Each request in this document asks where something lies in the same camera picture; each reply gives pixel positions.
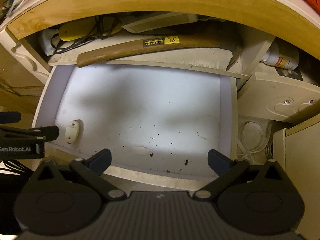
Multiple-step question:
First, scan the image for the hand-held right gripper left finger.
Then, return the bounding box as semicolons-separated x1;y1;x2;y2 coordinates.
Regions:
36;148;127;200

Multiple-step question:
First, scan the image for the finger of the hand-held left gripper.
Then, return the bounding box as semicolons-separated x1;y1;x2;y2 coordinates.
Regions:
0;126;60;142
0;112;22;125

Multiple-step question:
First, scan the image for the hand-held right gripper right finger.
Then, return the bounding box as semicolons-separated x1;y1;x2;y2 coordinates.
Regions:
192;149;285;200

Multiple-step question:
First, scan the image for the small white oval gadget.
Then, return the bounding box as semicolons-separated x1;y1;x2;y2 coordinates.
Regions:
65;120;81;144

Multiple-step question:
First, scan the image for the cream wooden drawer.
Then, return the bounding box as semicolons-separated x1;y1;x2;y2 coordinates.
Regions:
31;64;238;188

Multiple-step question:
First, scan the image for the cream drawer with metal knobs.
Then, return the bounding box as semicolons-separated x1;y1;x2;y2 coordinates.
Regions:
237;71;320;123

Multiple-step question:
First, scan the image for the cream side cabinet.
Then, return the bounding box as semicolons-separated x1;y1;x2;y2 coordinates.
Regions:
272;119;320;240

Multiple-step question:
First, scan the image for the white cloth bag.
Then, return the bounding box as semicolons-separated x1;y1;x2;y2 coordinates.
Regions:
39;29;60;57

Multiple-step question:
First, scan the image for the yellow plastic device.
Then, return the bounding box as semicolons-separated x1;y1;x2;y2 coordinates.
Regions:
58;16;123;42

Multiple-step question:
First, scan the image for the dark printed card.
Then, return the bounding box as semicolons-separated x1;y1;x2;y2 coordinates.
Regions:
275;66;303;82

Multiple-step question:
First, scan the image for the white bottle orange label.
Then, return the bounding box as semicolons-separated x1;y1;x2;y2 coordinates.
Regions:
260;42;300;70

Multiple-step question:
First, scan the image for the white flat device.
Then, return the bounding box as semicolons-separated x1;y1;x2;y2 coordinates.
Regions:
121;12;198;33

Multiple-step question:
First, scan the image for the white coiled cable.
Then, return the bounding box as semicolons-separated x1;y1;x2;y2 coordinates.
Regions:
237;121;273;160

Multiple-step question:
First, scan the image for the black cable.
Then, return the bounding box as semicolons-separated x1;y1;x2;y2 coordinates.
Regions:
51;15;120;54

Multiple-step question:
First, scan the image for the wooden handle hammer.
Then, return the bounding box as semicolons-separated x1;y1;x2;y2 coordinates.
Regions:
76;32;243;71

